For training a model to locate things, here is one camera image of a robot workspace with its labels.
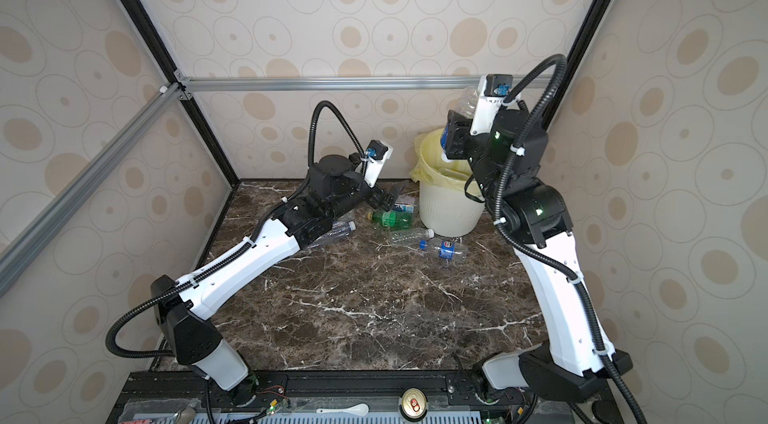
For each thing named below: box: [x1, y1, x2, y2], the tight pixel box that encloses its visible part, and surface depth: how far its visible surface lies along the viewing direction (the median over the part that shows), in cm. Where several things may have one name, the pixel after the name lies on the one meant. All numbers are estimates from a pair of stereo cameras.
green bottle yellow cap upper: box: [367, 210, 413, 231], surface depth 105 cm
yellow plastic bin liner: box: [410, 128, 483, 197], surface depth 89 cm
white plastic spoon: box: [316, 403, 370, 416], surface depth 72 cm
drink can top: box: [399, 387, 428, 422], surface depth 64 cm
